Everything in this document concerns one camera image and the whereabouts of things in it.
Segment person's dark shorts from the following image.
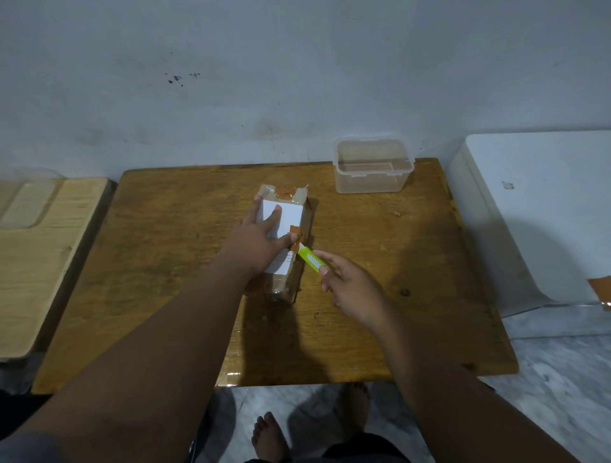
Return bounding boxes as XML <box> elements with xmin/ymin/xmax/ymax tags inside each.
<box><xmin>244</xmin><ymin>432</ymin><xmax>399</xmax><ymax>463</ymax></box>

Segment light wooden board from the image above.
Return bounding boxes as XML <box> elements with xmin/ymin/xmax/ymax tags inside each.
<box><xmin>0</xmin><ymin>178</ymin><xmax>116</xmax><ymax>361</ymax></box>

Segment green utility knife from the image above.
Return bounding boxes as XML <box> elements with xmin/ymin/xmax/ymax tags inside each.
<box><xmin>292</xmin><ymin>240</ymin><xmax>330</xmax><ymax>275</ymax></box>

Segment person's right forearm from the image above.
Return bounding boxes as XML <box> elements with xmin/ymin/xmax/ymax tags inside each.
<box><xmin>367</xmin><ymin>305</ymin><xmax>582</xmax><ymax>463</ymax></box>

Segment person's foot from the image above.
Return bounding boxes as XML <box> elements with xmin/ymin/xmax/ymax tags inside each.
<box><xmin>334</xmin><ymin>382</ymin><xmax>371</xmax><ymax>432</ymax></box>
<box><xmin>251</xmin><ymin>412</ymin><xmax>290</xmax><ymax>463</ymax></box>

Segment person's left hand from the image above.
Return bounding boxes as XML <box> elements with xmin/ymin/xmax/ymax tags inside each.
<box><xmin>216</xmin><ymin>196</ymin><xmax>304</xmax><ymax>283</ymax></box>

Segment person's right hand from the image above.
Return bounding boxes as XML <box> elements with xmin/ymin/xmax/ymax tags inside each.
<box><xmin>313</xmin><ymin>250</ymin><xmax>385</xmax><ymax>331</ymax></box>

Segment person's right foot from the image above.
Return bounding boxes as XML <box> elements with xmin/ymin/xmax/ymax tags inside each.
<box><xmin>334</xmin><ymin>382</ymin><xmax>371</xmax><ymax>432</ymax></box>

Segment orange tape piece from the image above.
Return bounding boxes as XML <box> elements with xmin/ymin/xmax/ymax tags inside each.
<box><xmin>586</xmin><ymin>275</ymin><xmax>611</xmax><ymax>302</ymax></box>

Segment clear plastic container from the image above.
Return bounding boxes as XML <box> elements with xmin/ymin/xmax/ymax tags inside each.
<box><xmin>333</xmin><ymin>137</ymin><xmax>415</xmax><ymax>195</ymax></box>

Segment person's left foot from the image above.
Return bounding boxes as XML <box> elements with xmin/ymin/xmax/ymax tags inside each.
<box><xmin>251</xmin><ymin>412</ymin><xmax>290</xmax><ymax>463</ymax></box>

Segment white cabinet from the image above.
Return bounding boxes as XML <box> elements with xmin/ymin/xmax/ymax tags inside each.
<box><xmin>448</xmin><ymin>129</ymin><xmax>611</xmax><ymax>317</ymax></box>

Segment brown taped parcel white label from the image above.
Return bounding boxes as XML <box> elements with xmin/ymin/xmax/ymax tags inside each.
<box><xmin>243</xmin><ymin>183</ymin><xmax>317</xmax><ymax>306</ymax></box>

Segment person's left forearm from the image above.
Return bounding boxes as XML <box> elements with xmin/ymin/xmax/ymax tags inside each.
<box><xmin>0</xmin><ymin>260</ymin><xmax>266</xmax><ymax>463</ymax></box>

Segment person's grey sleeve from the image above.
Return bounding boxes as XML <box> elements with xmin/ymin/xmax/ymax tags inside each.
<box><xmin>0</xmin><ymin>430</ymin><xmax>65</xmax><ymax>463</ymax></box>

